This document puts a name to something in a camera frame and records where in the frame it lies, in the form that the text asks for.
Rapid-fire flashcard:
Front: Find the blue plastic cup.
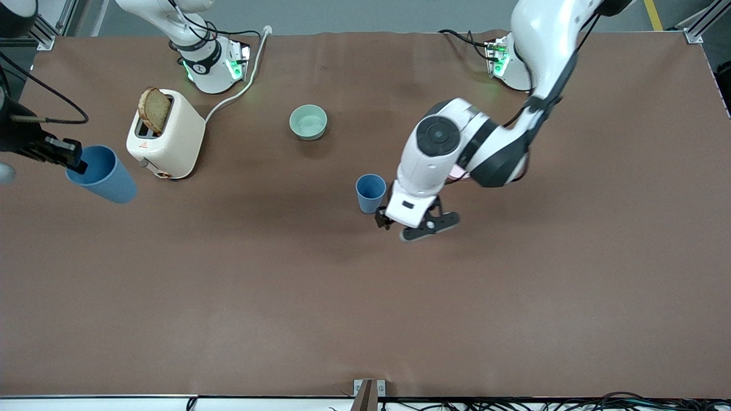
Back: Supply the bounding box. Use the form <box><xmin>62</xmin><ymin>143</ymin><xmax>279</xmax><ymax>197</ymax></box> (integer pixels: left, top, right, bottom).
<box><xmin>355</xmin><ymin>174</ymin><xmax>388</xmax><ymax>215</ymax></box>
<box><xmin>65</xmin><ymin>145</ymin><xmax>139</xmax><ymax>205</ymax></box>

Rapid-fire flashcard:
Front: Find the brown table cover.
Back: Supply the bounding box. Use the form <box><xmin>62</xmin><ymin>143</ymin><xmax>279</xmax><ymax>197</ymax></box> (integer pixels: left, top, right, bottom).
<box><xmin>0</xmin><ymin>29</ymin><xmax>731</xmax><ymax>399</ymax></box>

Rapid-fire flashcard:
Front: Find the brown bread slice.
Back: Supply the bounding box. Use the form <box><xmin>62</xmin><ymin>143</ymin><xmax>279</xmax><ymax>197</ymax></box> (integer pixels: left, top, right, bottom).
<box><xmin>138</xmin><ymin>87</ymin><xmax>172</xmax><ymax>136</ymax></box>

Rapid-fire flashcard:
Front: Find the cream white toaster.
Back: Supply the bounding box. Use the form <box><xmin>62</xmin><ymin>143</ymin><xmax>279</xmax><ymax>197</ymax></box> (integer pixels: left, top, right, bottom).
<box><xmin>126</xmin><ymin>88</ymin><xmax>206</xmax><ymax>180</ymax></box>

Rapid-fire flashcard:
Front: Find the green bowl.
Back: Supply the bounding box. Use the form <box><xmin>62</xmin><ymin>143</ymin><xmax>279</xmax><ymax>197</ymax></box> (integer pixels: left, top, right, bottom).
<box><xmin>288</xmin><ymin>104</ymin><xmax>328</xmax><ymax>141</ymax></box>

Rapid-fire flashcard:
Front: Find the green-lit base interface box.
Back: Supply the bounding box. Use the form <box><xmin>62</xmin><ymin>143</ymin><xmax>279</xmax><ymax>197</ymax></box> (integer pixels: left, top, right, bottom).
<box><xmin>225</xmin><ymin>42</ymin><xmax>251</xmax><ymax>81</ymax></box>
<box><xmin>485</xmin><ymin>37</ymin><xmax>510</xmax><ymax>79</ymax></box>

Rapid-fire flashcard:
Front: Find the aluminium frame profile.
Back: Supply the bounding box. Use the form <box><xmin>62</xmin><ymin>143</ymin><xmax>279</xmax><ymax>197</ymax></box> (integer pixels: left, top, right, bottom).
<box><xmin>31</xmin><ymin>0</ymin><xmax>78</xmax><ymax>51</ymax></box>
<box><xmin>684</xmin><ymin>0</ymin><xmax>731</xmax><ymax>45</ymax></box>

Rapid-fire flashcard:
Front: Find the black left arm base cable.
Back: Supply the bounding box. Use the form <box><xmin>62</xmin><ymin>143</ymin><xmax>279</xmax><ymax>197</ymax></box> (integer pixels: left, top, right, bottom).
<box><xmin>438</xmin><ymin>29</ymin><xmax>499</xmax><ymax>61</ymax></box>

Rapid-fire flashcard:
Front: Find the black arm base cable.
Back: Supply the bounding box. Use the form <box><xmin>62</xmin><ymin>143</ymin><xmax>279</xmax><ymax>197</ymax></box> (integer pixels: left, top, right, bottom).
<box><xmin>164</xmin><ymin>0</ymin><xmax>261</xmax><ymax>53</ymax></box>
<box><xmin>438</xmin><ymin>29</ymin><xmax>499</xmax><ymax>61</ymax></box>

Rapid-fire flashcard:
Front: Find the metal bracket with post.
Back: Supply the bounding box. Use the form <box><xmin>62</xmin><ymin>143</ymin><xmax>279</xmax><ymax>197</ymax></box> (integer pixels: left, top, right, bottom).
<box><xmin>353</xmin><ymin>379</ymin><xmax>387</xmax><ymax>411</ymax></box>

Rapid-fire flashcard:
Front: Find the white toaster power cable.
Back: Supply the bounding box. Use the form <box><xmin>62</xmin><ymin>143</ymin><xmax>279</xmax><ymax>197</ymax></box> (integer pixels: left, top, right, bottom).
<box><xmin>204</xmin><ymin>25</ymin><xmax>273</xmax><ymax>124</ymax></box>

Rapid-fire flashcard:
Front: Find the black right arm base cable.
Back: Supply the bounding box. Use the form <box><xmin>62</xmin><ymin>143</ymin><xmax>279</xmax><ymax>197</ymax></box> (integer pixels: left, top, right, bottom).
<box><xmin>164</xmin><ymin>0</ymin><xmax>261</xmax><ymax>53</ymax></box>

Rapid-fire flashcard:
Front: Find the black cable bundle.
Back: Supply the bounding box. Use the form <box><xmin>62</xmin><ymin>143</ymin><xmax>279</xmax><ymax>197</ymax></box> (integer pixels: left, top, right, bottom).
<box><xmin>328</xmin><ymin>391</ymin><xmax>731</xmax><ymax>411</ymax></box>

